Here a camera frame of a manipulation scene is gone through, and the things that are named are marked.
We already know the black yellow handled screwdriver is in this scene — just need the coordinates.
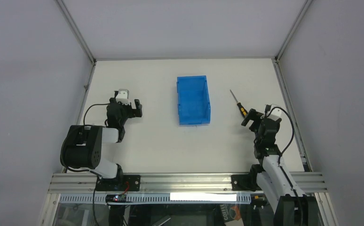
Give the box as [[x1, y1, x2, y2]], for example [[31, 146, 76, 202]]
[[229, 89, 248, 118]]

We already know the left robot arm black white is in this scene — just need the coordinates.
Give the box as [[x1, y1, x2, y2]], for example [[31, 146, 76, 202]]
[[60, 89, 142, 181]]

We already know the aluminium extrusion rail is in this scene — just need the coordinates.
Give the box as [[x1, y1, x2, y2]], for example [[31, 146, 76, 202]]
[[48, 171, 328, 194]]

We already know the white slotted cable duct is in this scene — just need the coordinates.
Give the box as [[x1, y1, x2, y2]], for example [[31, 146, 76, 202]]
[[59, 193, 251, 205]]

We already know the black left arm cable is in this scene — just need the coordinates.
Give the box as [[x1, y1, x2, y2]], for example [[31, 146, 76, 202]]
[[83, 103, 111, 127]]

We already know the small circuit board with leds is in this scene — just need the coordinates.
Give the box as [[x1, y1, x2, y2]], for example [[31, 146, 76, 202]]
[[105, 194, 127, 203]]

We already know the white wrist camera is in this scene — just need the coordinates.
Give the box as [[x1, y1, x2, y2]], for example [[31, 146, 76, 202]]
[[264, 104, 283, 121], [116, 89, 131, 105]]

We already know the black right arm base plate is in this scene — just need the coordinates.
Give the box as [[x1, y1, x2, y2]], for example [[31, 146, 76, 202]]
[[230, 172, 261, 192]]

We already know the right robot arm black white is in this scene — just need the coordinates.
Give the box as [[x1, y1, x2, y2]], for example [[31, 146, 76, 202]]
[[241, 105, 320, 226]]

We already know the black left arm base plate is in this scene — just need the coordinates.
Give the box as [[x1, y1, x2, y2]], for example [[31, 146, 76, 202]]
[[95, 174, 141, 193]]

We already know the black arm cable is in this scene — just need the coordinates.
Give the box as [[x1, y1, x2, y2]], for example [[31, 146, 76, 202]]
[[83, 103, 111, 127], [264, 105, 295, 164]]

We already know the coffee labelled box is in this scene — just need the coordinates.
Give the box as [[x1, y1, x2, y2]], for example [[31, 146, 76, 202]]
[[220, 204, 241, 223]]

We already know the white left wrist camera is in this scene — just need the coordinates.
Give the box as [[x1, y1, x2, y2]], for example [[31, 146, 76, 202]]
[[116, 89, 131, 105]]

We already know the blue plastic storage bin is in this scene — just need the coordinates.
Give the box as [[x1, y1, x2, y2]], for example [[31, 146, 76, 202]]
[[176, 75, 211, 126]]

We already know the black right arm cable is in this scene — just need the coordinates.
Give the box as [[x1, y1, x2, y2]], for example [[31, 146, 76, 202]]
[[264, 105, 295, 164]]

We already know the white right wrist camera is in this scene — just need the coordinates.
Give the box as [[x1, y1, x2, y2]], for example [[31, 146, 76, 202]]
[[264, 104, 283, 121]]

